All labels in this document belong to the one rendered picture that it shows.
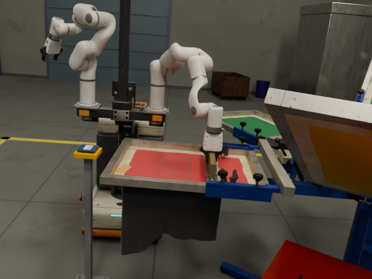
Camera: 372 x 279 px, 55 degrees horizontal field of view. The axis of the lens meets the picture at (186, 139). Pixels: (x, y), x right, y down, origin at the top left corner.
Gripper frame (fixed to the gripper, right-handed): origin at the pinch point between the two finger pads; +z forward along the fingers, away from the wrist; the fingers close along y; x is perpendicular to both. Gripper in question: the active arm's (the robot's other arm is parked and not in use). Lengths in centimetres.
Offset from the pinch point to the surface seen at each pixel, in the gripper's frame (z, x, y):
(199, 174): 5.7, 8.2, 6.0
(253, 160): 1.9, -8.7, -23.8
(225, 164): 5.4, -9.6, -8.6
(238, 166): 5.5, -8.0, -15.8
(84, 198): 34, -11, 71
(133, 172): 5.4, 12.6, 38.7
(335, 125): -46, 104, -18
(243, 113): 0, -129, -34
